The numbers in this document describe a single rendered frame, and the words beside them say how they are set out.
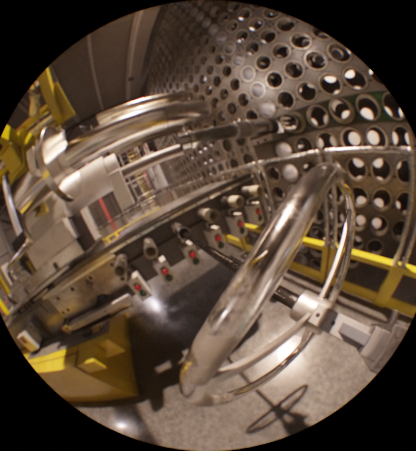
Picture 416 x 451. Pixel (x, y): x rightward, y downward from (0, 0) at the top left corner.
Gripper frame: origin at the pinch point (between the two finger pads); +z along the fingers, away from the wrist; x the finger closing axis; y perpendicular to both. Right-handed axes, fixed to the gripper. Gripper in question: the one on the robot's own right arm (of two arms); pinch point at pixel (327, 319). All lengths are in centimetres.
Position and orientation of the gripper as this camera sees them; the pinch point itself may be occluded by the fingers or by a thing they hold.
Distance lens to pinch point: 24.0
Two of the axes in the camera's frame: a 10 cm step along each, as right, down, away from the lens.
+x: -7.2, -5.3, -4.6
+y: 5.3, -8.4, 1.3
